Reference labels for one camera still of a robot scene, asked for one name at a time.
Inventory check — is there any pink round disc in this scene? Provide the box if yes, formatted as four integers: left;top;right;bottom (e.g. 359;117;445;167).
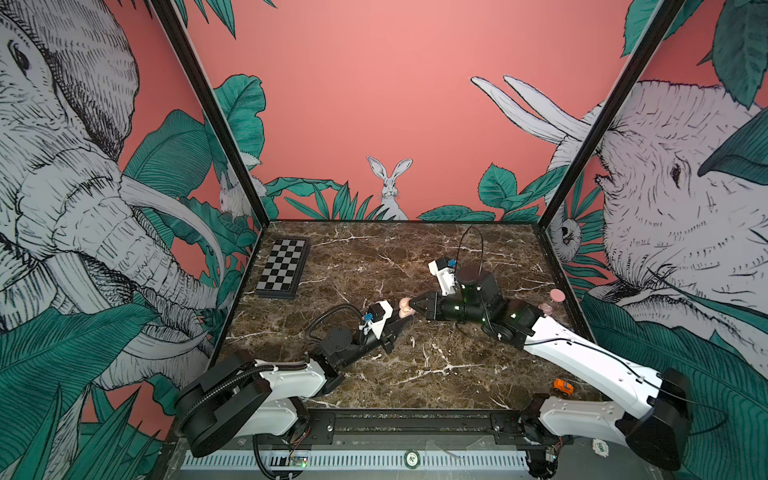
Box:
398;297;416;319

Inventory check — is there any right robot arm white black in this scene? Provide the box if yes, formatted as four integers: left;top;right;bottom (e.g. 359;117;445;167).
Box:
399;257;699;471

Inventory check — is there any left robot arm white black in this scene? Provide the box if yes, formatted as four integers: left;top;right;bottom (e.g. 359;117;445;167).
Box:
174;298;415;457

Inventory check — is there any pink hourglass timer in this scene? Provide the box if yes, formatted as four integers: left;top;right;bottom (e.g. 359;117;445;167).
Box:
538;289;566;316

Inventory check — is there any black white checkerboard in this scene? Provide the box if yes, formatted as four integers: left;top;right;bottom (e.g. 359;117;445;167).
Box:
254;237;310;299

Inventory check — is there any small orange toy car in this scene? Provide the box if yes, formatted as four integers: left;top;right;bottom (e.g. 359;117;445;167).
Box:
553;379;575;396

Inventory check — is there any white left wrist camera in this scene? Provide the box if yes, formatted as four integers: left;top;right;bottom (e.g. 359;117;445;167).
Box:
359;300;393;340

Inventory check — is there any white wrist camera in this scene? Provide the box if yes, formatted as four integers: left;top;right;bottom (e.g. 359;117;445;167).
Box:
359;300;393;340
428;257;456;296

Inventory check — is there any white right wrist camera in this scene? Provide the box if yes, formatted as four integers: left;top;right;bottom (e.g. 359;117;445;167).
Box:
428;257;456;296

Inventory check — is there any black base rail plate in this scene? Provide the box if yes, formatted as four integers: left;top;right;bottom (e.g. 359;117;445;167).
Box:
271;408;567;450

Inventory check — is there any white slotted cable duct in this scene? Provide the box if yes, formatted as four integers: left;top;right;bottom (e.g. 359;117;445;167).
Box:
179;449;530;472

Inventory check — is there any black metal frame post right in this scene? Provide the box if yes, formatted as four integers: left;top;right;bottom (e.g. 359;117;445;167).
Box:
536;0;685;231

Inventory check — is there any black metal frame post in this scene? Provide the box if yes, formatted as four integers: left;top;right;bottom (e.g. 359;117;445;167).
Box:
536;0;685;231
150;0;270;227

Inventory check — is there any black metal frame post left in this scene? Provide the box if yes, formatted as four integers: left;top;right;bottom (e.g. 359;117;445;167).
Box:
150;0;270;227

